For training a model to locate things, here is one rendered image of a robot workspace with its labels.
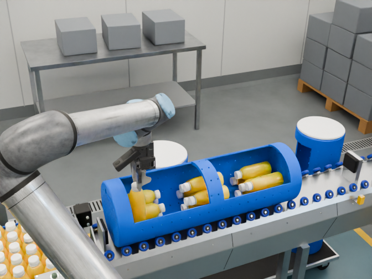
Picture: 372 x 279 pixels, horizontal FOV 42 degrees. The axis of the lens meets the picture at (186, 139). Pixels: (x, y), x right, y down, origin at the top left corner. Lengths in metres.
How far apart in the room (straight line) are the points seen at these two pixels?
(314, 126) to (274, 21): 3.22
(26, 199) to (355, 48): 4.36
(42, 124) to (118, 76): 4.25
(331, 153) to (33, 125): 2.06
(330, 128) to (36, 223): 2.08
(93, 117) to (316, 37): 4.57
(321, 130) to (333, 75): 2.63
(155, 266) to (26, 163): 1.13
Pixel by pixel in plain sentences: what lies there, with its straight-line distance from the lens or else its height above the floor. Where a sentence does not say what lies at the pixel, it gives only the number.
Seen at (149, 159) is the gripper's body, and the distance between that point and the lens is 1.86.
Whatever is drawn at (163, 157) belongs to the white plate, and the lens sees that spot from 2.52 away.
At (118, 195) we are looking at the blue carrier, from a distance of 1.94.
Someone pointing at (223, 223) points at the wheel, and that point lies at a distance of 2.20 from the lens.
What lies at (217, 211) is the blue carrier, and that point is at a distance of 2.09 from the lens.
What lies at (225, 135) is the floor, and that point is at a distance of 4.86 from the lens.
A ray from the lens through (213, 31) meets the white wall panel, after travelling 5.63.
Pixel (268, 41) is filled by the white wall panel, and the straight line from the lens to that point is 6.06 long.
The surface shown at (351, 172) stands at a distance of 2.66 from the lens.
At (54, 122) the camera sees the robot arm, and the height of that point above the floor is 1.85.
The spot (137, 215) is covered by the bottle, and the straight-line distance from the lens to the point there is 2.00.
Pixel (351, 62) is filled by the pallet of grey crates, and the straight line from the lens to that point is 5.27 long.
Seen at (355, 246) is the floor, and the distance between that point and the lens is 3.75.
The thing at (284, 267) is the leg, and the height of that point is 0.36.
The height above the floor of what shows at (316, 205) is 0.93.
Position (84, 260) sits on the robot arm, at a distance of 1.23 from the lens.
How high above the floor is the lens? 2.38
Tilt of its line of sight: 30 degrees down
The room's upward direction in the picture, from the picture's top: 1 degrees clockwise
